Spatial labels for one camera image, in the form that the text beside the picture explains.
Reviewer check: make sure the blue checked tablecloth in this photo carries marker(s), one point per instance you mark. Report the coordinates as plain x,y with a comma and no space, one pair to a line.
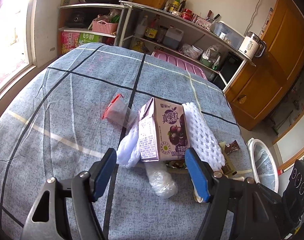
54,128

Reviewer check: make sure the white metal shelf rack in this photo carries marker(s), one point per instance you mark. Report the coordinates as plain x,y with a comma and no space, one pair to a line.
199,46

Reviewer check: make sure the white jerry can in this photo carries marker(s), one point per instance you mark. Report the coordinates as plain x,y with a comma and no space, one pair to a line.
173,37

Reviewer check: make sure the soy sauce bottle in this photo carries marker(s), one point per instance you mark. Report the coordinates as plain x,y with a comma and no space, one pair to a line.
152,29

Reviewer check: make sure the beige tube package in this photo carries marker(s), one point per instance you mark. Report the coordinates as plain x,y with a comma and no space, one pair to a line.
228,169

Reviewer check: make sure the wooden door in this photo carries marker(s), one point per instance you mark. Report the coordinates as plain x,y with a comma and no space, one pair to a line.
261,84

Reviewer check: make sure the white electric kettle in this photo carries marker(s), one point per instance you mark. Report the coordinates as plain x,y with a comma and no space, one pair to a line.
252,46

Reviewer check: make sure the clear plastic bottle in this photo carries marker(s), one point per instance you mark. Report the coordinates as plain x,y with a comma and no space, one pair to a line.
160,179

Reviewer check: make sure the pink plastic basket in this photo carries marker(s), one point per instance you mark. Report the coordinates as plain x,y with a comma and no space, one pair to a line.
104,27

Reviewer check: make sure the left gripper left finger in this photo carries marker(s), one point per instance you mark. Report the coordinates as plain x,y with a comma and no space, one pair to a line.
48,217

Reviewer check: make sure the clear plastic storage bin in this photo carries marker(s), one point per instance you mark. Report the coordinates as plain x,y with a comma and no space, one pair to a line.
228,34

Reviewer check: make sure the red lid plastic cup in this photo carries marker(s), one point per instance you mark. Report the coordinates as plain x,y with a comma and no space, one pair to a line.
119,113

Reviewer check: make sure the purple milk carton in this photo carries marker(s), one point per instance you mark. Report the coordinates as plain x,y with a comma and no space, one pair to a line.
162,131

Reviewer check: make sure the white foam fruit net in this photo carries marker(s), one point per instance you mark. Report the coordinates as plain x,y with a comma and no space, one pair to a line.
201,138

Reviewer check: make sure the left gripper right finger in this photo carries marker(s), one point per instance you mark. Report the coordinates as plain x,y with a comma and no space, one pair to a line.
258,212

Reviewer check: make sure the green snack packet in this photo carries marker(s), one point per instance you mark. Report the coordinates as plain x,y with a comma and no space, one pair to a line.
176,166

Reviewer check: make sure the white trash bin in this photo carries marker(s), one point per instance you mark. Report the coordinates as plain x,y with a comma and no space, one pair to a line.
263,165

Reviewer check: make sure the brown chocolate bar wrapper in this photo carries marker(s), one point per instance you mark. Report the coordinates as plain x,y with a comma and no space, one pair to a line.
231,147

